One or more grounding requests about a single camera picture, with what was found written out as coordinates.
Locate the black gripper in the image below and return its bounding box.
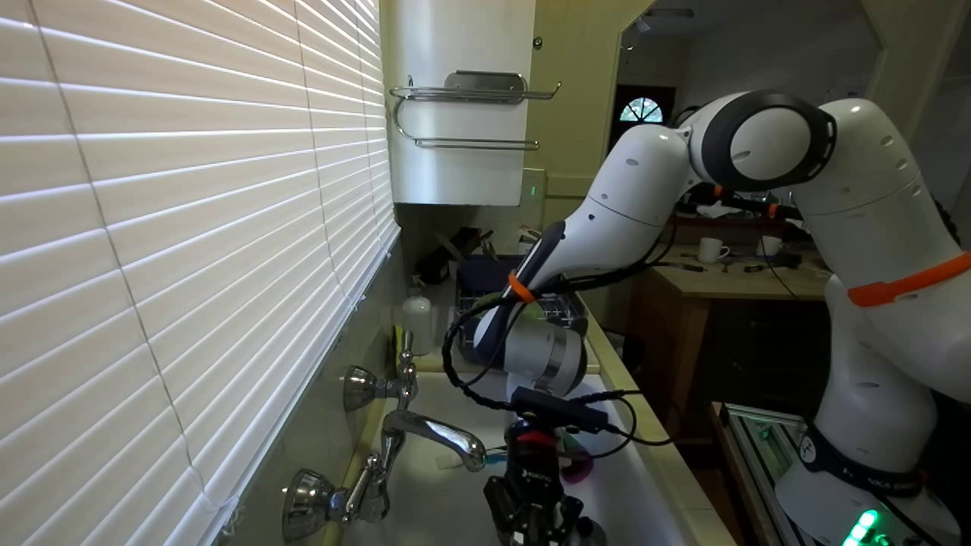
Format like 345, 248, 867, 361
480, 422, 600, 546

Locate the white kitchen sink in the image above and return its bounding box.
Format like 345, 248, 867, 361
390, 363, 702, 546

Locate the small pump soap bottle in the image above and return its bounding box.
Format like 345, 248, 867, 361
402, 284, 439, 358

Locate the wooden table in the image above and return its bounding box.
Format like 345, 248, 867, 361
648, 233, 838, 449

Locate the arched door window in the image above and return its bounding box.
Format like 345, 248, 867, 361
615, 93, 678, 127

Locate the metal paper towel holder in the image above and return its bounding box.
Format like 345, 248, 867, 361
390, 68, 563, 155

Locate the white window blind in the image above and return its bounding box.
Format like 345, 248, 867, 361
0, 0, 405, 546

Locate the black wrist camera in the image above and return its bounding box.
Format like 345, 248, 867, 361
508, 384, 615, 434

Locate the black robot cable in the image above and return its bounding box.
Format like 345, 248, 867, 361
439, 259, 678, 449

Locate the chrome wall faucet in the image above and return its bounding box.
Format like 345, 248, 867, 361
279, 351, 493, 542

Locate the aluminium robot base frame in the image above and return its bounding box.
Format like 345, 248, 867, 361
712, 399, 971, 546

